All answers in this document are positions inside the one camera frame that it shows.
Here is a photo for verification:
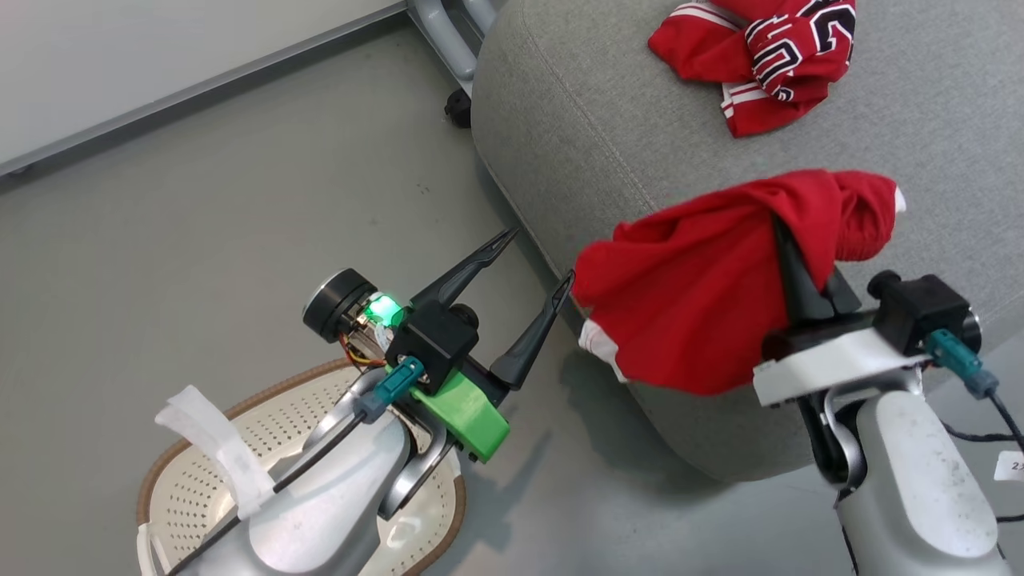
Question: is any plain red shirt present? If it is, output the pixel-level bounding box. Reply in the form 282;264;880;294
571;169;907;398

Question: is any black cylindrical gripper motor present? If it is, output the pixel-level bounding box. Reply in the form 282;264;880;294
302;267;378;346

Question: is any teal right cable connector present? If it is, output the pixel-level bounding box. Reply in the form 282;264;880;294
926;329;1001;400

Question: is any white perforated laundry basket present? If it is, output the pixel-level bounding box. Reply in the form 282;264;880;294
135;358;467;576

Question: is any red jersey with white stripes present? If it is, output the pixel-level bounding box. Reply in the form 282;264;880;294
647;0;858;139

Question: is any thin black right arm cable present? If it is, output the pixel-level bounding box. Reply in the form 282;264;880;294
938;390;1024;526

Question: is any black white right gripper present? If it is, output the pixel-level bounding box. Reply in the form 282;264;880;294
751;214;934;409

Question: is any teal cable connector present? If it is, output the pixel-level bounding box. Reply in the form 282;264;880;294
354;357;426;424
926;329;1001;400

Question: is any grey metal frame leg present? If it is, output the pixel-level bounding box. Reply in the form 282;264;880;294
406;0;503;102

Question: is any grey fabric sofa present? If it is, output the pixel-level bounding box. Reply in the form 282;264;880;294
470;0;1024;483

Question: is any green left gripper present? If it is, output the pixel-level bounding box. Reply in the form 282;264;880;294
342;226;577;464

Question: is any teal left cable connector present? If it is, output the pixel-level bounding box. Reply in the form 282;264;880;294
354;357;426;424

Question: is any black caster wheel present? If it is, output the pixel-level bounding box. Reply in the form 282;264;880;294
444;87;474;130

